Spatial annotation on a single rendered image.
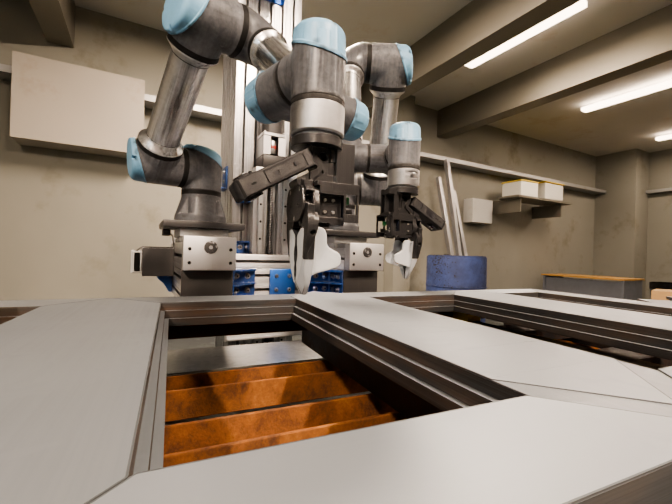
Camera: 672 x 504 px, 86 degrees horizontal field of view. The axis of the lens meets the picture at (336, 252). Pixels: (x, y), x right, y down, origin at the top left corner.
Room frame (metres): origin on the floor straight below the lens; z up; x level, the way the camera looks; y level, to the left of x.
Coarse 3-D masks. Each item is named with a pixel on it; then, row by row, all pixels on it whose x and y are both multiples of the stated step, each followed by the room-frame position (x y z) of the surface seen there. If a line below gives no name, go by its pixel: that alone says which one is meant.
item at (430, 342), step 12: (396, 336) 0.45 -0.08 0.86; (408, 336) 0.46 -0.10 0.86; (420, 336) 0.46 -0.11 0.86; (432, 336) 0.46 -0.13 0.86; (444, 336) 0.46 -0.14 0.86; (456, 336) 0.46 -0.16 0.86; (468, 336) 0.47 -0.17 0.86; (480, 336) 0.47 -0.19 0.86; (492, 336) 0.47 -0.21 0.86; (504, 336) 0.47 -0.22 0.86; (516, 336) 0.47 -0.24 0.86; (420, 348) 0.40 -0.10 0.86; (432, 348) 0.40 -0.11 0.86; (444, 348) 0.40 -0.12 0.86; (456, 348) 0.40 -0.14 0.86
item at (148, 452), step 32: (0, 320) 0.57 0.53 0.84; (160, 320) 0.58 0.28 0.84; (192, 320) 0.68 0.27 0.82; (224, 320) 0.71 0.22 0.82; (256, 320) 0.73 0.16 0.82; (320, 320) 0.64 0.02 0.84; (512, 320) 0.79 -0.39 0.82; (544, 320) 0.73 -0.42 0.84; (576, 320) 0.68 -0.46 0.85; (160, 352) 0.41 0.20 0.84; (352, 352) 0.51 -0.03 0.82; (384, 352) 0.45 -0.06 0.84; (416, 352) 0.40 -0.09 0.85; (640, 352) 0.57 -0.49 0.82; (160, 384) 0.35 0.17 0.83; (416, 384) 0.38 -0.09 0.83; (448, 384) 0.34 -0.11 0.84; (480, 384) 0.32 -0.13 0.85; (512, 384) 0.30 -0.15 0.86; (160, 416) 0.28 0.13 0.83; (160, 448) 0.24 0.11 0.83; (640, 480) 0.18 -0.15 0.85
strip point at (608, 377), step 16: (560, 368) 0.34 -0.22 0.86; (576, 368) 0.34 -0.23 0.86; (592, 368) 0.34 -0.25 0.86; (608, 368) 0.35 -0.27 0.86; (624, 368) 0.35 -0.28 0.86; (528, 384) 0.30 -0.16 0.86; (544, 384) 0.30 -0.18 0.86; (560, 384) 0.30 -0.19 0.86; (576, 384) 0.30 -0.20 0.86; (592, 384) 0.30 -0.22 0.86; (608, 384) 0.30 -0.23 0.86; (624, 384) 0.30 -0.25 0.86; (640, 384) 0.30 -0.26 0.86; (640, 400) 0.27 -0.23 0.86; (656, 400) 0.27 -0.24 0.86
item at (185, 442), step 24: (288, 408) 0.54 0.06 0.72; (312, 408) 0.56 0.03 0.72; (336, 408) 0.58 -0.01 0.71; (360, 408) 0.60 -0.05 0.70; (384, 408) 0.61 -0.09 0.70; (168, 432) 0.48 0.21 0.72; (192, 432) 0.49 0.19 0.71; (216, 432) 0.50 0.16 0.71; (240, 432) 0.51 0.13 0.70; (264, 432) 0.53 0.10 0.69; (288, 432) 0.47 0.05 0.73; (312, 432) 0.48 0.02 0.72; (336, 432) 0.50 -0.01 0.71; (168, 456) 0.41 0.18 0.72; (192, 456) 0.42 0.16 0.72; (216, 456) 0.43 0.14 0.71
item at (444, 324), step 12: (360, 324) 0.52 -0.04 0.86; (372, 324) 0.53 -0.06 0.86; (384, 324) 0.53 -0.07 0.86; (396, 324) 0.53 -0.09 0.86; (408, 324) 0.53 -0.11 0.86; (420, 324) 0.54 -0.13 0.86; (432, 324) 0.54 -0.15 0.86; (444, 324) 0.54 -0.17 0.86; (456, 324) 0.55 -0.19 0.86; (468, 324) 0.55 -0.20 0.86
